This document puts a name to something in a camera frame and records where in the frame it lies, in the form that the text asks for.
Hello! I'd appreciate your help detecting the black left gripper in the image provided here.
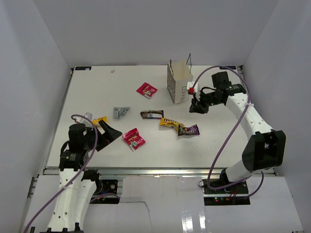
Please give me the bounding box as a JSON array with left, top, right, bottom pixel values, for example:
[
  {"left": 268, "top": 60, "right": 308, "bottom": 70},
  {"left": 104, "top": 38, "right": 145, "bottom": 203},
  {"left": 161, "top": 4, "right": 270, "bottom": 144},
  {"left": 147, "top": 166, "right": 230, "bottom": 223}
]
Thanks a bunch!
[{"left": 83, "top": 119, "right": 122, "bottom": 151}]

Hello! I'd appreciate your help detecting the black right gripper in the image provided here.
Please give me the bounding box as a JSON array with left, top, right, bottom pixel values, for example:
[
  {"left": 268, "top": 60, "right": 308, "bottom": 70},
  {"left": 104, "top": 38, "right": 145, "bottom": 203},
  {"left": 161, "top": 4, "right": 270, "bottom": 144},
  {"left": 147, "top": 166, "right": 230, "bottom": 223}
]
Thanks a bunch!
[{"left": 190, "top": 89, "right": 223, "bottom": 115}]

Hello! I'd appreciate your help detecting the red snack packet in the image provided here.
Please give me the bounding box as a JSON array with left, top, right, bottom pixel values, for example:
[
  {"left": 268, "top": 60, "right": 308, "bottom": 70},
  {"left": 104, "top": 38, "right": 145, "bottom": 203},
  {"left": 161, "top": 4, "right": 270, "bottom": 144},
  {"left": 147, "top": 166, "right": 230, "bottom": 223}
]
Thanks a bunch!
[
  {"left": 136, "top": 83, "right": 157, "bottom": 99},
  {"left": 122, "top": 128, "right": 146, "bottom": 151}
]

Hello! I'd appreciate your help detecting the brown purple M&M's packet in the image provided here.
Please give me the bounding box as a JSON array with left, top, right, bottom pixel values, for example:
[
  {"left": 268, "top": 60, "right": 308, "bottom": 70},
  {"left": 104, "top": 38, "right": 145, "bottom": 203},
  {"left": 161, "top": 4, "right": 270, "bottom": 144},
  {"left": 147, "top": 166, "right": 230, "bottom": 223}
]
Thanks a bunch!
[{"left": 178, "top": 124, "right": 200, "bottom": 136}]

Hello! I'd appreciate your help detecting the yellow M&M's packet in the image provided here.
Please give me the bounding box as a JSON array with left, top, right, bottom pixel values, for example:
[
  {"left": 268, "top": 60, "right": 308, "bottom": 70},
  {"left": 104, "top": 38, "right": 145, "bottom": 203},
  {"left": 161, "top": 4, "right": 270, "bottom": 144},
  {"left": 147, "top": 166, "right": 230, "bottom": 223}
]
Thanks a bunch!
[{"left": 159, "top": 117, "right": 185, "bottom": 131}]

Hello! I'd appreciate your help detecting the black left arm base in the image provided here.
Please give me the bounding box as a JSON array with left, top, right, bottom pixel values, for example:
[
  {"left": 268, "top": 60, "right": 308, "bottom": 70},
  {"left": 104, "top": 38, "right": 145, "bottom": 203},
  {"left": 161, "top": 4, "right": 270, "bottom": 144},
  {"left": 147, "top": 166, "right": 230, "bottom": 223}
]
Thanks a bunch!
[{"left": 83, "top": 170, "right": 120, "bottom": 204}]

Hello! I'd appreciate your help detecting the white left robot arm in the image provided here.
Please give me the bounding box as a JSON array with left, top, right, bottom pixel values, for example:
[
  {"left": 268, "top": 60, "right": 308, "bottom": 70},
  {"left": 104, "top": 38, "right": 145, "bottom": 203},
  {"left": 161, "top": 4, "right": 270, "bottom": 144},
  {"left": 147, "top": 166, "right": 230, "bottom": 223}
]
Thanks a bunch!
[{"left": 46, "top": 120, "right": 122, "bottom": 233}]

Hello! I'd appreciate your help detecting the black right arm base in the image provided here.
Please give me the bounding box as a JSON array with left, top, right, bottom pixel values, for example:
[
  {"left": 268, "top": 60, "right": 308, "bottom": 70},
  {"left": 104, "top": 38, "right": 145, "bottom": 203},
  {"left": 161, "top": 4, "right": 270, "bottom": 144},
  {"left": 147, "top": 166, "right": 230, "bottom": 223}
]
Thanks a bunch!
[{"left": 198, "top": 179, "right": 250, "bottom": 206}]

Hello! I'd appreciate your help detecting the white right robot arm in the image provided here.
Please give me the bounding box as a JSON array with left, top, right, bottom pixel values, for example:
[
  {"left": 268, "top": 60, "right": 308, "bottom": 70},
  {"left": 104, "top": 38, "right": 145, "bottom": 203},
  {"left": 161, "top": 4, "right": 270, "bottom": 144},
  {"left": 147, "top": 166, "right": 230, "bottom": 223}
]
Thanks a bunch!
[{"left": 189, "top": 84, "right": 286, "bottom": 194}]

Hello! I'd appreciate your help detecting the white paper coffee bag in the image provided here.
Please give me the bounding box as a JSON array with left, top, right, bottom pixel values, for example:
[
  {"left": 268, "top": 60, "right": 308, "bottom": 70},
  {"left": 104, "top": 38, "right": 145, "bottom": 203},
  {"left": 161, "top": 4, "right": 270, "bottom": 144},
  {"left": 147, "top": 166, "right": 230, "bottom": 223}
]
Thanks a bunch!
[{"left": 167, "top": 53, "right": 193, "bottom": 104}]

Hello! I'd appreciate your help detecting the small yellow snack packet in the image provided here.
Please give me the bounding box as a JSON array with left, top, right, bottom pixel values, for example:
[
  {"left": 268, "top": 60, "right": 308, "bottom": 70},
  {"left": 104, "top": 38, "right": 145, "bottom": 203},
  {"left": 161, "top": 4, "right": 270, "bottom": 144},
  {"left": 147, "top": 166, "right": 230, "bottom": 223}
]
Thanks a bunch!
[{"left": 92, "top": 116, "right": 107, "bottom": 127}]

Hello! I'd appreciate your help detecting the silver grey snack packet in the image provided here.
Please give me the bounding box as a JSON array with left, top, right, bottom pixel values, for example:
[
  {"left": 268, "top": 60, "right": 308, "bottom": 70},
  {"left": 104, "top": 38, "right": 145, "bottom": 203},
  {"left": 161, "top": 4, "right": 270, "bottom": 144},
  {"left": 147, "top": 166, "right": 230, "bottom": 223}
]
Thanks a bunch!
[{"left": 113, "top": 107, "right": 131, "bottom": 119}]

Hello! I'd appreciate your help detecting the brown chocolate bar wrapper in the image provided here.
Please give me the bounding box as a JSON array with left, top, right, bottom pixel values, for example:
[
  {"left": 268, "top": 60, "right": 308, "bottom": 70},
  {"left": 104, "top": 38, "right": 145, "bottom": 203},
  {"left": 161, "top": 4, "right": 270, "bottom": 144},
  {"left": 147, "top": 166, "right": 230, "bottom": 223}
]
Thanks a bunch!
[{"left": 140, "top": 110, "right": 164, "bottom": 119}]

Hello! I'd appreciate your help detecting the black corner label right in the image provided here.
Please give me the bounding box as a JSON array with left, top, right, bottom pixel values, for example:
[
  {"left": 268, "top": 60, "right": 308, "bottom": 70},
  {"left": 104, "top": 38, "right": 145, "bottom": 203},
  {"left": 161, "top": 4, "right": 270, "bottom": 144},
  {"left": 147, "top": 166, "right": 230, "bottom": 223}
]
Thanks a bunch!
[{"left": 219, "top": 66, "right": 237, "bottom": 70}]

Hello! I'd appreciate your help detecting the black corner label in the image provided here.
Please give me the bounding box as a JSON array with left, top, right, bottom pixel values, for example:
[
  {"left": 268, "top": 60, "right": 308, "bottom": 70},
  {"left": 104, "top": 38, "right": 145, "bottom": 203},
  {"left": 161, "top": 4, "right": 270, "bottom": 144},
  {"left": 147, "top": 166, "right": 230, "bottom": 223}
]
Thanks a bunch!
[
  {"left": 74, "top": 66, "right": 92, "bottom": 71},
  {"left": 219, "top": 66, "right": 237, "bottom": 70}
]

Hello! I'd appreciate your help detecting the black corner label left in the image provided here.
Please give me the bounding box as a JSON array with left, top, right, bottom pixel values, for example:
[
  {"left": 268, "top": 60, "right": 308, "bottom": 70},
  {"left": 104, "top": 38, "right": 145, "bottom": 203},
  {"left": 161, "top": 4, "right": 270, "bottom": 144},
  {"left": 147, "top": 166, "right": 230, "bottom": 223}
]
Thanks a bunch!
[{"left": 74, "top": 66, "right": 92, "bottom": 71}]

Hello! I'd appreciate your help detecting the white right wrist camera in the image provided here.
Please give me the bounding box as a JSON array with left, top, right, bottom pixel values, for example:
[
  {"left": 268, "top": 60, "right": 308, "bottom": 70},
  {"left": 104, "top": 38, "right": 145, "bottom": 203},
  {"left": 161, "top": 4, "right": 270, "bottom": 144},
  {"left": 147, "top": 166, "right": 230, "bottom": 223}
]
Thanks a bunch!
[{"left": 187, "top": 82, "right": 200, "bottom": 100}]

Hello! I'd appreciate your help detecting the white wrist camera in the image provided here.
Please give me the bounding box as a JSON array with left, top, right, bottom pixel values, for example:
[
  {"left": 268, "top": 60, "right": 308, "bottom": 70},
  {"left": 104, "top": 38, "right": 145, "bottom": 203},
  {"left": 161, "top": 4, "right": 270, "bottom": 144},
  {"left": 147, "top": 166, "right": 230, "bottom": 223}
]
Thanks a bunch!
[
  {"left": 187, "top": 82, "right": 200, "bottom": 100},
  {"left": 75, "top": 112, "right": 92, "bottom": 123}
]

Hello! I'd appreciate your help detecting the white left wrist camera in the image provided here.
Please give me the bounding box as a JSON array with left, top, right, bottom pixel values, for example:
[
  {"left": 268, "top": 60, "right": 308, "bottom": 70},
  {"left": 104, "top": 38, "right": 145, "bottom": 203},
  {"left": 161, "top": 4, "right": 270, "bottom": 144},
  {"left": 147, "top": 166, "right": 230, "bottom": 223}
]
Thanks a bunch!
[{"left": 75, "top": 112, "right": 92, "bottom": 123}]

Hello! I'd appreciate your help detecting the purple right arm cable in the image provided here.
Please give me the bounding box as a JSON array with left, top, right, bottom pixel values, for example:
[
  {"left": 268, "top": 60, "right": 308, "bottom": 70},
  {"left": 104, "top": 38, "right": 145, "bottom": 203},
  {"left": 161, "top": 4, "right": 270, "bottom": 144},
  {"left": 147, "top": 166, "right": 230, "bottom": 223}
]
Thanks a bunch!
[{"left": 193, "top": 65, "right": 265, "bottom": 199}]

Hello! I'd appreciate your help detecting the aluminium table edge rail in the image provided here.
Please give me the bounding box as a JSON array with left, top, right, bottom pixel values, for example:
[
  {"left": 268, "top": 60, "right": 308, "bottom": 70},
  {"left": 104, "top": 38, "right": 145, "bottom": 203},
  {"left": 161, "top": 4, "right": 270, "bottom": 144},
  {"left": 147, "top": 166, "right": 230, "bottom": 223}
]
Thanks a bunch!
[{"left": 19, "top": 65, "right": 277, "bottom": 233}]

